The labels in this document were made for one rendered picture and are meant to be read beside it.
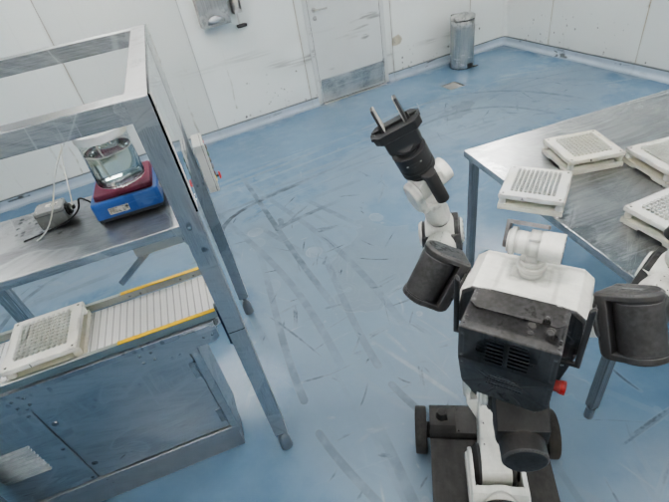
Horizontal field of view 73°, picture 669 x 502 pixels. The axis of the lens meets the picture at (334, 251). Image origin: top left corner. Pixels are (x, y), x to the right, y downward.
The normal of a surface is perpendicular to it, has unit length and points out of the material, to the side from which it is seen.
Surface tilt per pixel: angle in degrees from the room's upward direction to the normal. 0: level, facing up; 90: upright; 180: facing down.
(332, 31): 90
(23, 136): 90
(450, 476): 0
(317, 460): 0
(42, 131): 90
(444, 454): 0
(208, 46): 90
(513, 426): 45
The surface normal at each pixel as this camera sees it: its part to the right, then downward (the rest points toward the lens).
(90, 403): 0.33, 0.55
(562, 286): -0.15, -0.77
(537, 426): -0.19, -0.10
